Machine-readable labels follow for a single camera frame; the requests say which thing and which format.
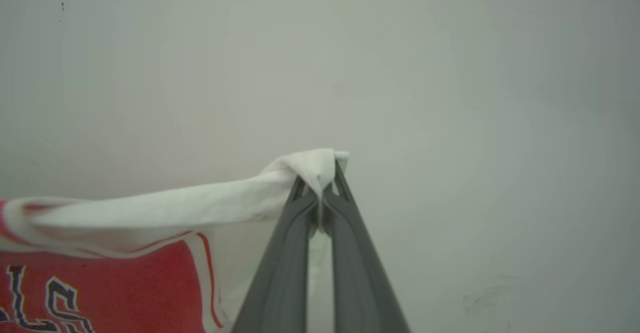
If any red and white jersey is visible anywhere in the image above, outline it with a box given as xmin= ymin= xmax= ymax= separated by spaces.
xmin=0 ymin=148 xmax=351 ymax=333

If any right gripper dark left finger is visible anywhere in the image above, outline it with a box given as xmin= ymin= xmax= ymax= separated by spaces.
xmin=232 ymin=175 xmax=321 ymax=333

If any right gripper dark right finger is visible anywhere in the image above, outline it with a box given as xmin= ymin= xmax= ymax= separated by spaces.
xmin=321 ymin=160 xmax=412 ymax=333

